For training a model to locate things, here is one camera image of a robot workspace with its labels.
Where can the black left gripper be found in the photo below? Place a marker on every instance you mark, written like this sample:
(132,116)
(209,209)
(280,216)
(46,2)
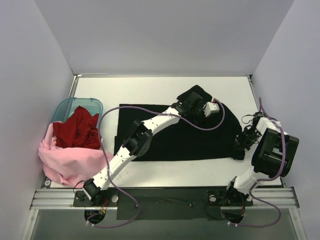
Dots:
(198,111)

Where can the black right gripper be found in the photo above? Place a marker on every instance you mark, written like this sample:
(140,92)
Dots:
(243,139)

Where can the black t shirt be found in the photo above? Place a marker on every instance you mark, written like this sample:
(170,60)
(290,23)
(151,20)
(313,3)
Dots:
(181,141)

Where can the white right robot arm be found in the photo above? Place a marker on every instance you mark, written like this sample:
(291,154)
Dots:
(272,158)

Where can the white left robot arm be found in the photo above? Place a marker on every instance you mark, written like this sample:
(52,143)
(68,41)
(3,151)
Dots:
(139,137)

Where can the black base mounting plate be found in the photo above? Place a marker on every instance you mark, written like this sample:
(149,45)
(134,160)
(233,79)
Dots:
(185,203)

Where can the red t shirt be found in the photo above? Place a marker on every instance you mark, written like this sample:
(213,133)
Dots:
(78,131)

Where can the teal plastic bin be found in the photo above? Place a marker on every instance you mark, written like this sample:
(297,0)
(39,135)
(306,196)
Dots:
(68,106)

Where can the pink t shirt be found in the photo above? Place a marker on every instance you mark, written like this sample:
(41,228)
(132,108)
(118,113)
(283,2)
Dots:
(68,166)

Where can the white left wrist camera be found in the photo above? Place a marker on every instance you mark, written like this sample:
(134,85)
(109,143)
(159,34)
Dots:
(210,108)

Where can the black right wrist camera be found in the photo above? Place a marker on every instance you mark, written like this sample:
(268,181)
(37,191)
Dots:
(251,120)

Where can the aluminium front rail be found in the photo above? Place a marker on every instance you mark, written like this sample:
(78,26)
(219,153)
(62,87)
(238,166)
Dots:
(63,199)

